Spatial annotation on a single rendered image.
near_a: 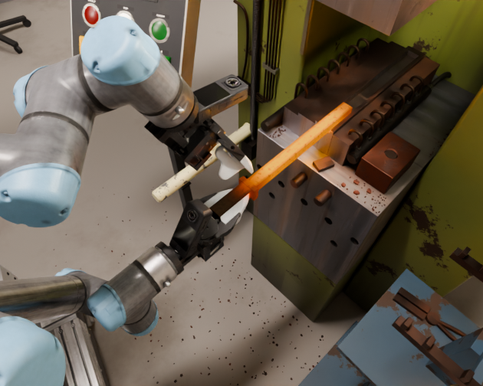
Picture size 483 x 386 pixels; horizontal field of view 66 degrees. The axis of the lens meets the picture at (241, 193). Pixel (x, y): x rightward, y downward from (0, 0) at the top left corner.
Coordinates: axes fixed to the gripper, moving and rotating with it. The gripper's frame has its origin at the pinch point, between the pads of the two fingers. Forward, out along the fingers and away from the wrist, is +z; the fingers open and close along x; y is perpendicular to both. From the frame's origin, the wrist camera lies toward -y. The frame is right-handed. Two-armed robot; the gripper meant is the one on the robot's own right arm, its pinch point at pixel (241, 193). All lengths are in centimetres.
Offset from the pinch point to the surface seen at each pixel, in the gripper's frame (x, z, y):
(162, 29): -45.2, 16.5, -9.3
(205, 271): -29, 5, 100
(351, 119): 3.0, 34.8, 1.0
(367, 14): 2.7, 27.4, -28.6
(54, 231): -98, -34, 100
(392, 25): 7.6, 27.4, -28.6
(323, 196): 9.1, 19.5, 12.1
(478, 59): 15, 76, -1
